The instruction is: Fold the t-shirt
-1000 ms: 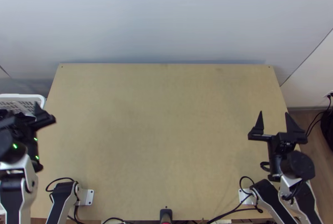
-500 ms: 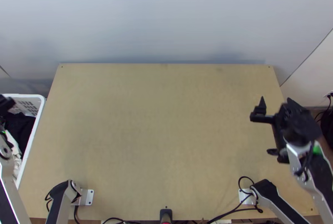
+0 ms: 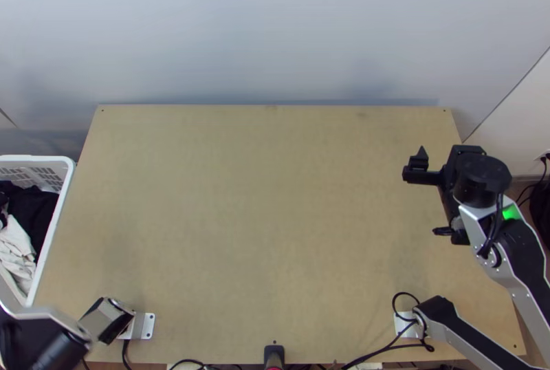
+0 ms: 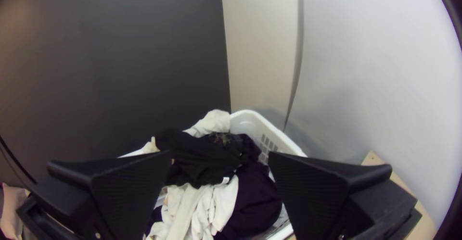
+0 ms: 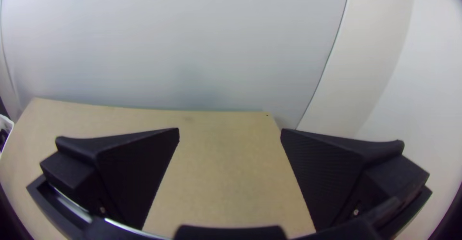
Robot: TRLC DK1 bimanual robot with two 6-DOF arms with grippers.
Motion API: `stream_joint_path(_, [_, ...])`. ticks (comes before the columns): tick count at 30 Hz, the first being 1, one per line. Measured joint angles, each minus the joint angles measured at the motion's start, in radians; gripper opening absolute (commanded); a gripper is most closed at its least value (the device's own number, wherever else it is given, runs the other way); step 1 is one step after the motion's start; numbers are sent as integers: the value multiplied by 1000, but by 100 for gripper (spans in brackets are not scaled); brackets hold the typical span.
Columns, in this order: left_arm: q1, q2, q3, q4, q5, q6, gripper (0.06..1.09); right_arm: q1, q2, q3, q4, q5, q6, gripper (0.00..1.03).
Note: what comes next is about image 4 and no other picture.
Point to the heap of clothes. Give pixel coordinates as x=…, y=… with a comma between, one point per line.
x=205, y=160

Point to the white laundry basket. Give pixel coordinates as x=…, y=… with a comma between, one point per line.
x=252, y=124

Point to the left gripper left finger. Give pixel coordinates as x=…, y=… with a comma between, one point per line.
x=119, y=193

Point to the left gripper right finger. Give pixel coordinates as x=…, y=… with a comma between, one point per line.
x=317, y=196

